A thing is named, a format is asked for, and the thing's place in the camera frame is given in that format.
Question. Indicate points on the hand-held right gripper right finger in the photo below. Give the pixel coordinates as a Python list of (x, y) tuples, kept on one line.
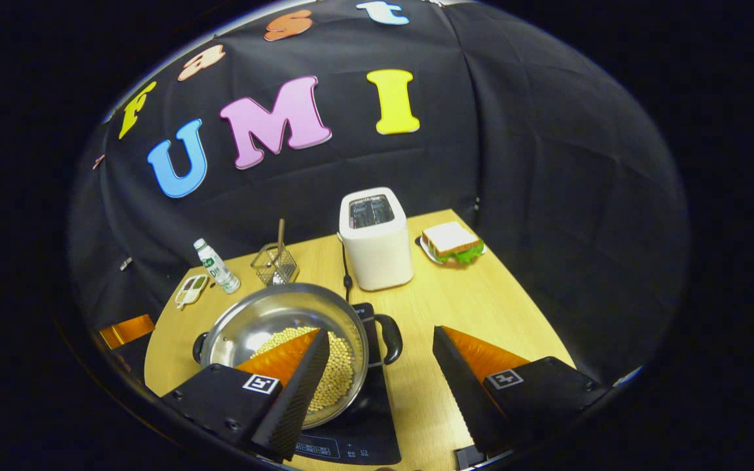
[(465, 399)]

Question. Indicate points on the small white sandwich plate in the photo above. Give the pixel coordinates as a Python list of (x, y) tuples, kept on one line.
[(426, 252)]

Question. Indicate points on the pile of yellow soybeans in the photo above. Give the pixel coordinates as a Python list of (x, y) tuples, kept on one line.
[(341, 366)]

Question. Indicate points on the silver cloth clip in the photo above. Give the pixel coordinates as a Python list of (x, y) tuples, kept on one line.
[(125, 263)]

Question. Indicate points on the sandwich with lettuce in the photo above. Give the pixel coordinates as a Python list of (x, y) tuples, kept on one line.
[(449, 239)]

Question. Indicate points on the white toaster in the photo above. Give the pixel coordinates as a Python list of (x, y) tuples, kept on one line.
[(377, 255)]

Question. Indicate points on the white divided plate of beans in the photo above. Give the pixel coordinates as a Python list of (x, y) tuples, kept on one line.
[(190, 292)]

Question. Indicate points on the white milk bottle green label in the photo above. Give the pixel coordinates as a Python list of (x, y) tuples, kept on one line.
[(218, 268)]

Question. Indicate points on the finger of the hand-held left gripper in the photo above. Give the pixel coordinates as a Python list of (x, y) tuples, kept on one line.
[(127, 330)]

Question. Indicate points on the black induction cooktop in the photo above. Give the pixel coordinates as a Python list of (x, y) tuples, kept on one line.
[(364, 438)]

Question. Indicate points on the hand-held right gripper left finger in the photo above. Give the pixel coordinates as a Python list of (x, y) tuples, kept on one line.
[(298, 399)]

